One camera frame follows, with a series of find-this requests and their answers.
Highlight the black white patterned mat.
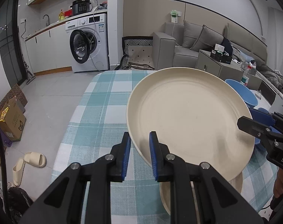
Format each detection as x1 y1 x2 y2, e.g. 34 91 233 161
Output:
115 36 156 71

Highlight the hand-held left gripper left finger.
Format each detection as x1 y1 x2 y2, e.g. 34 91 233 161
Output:
20 132 132 224

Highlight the grey side cabinet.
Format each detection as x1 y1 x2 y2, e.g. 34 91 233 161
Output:
196 49 262 90

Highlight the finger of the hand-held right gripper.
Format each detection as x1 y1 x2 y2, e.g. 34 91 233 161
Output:
237 115 276 143
250 108 283 136

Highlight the dark jacket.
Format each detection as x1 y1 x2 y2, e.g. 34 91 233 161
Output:
222 37 234 56

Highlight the person's right hand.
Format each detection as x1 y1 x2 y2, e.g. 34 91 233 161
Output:
273 168 283 199

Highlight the blue bowl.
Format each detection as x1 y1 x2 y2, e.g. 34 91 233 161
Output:
225 79 258 109
250 107 283 152

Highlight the black box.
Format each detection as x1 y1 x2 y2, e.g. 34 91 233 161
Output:
210 50 232 64

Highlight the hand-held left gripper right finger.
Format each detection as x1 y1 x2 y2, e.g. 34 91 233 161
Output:
149 131 264 224

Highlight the grey floor mop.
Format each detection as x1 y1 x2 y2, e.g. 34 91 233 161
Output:
21 51 36 85

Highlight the black bin bag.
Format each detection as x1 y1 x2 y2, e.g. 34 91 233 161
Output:
6 187 33 224

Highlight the white tall appliance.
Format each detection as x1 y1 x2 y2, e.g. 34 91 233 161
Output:
271 91 283 117

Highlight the black framed glass door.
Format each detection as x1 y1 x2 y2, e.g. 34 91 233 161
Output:
0 0 24 84

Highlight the black pressure cooker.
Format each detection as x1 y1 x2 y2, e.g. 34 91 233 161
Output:
70 0 92 16

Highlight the white washing machine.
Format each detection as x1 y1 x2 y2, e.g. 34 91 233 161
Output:
65 13 109 73

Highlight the teal checked tablecloth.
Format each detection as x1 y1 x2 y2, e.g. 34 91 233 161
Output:
50 69 278 224

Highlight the grey blanket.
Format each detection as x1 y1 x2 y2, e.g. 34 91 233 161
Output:
256 59 283 91

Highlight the brown patterned box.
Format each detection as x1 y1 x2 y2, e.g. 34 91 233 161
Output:
0 83 28 112

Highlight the grey sofa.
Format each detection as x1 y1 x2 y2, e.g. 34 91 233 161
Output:
153 20 283 94

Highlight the beige slipper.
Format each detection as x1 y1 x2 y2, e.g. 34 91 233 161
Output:
12 157 26 186
24 152 47 168

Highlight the grey cushion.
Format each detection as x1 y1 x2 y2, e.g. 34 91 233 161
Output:
191 25 224 52
182 20 204 49

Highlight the cardboard box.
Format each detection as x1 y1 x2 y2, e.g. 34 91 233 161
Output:
0 97 27 144

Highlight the cream plate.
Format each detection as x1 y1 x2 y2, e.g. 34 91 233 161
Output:
159 171 243 216
126 68 253 183

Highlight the red capped water bottle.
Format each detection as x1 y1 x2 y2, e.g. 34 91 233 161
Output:
240 66 251 86

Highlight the green wall charger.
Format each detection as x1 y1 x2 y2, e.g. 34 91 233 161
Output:
169 10 182 24

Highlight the white kitchen base cabinet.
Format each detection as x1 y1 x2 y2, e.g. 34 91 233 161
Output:
25 20 73 76

